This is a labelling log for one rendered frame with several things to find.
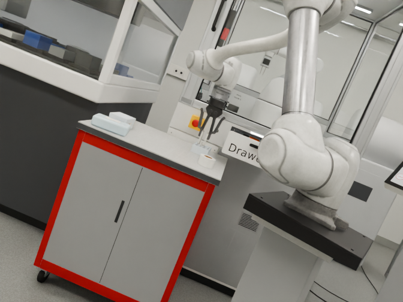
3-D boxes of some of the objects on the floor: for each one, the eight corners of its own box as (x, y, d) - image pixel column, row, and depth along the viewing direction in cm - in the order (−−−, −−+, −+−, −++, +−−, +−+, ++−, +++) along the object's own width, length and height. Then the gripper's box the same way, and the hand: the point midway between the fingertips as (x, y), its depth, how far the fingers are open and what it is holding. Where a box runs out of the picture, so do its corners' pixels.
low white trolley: (154, 341, 160) (220, 180, 147) (23, 283, 163) (78, 120, 151) (178, 278, 217) (228, 158, 204) (81, 236, 221) (124, 115, 208)
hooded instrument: (48, 245, 198) (167, -100, 169) (-250, 115, 210) (-187, -230, 181) (123, 192, 317) (200, -16, 288) (-70, 110, 329) (-15, -98, 300)
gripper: (202, 93, 179) (185, 139, 183) (232, 105, 177) (213, 151, 181) (205, 94, 186) (188, 138, 190) (233, 105, 185) (215, 149, 188)
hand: (203, 138), depth 185 cm, fingers closed
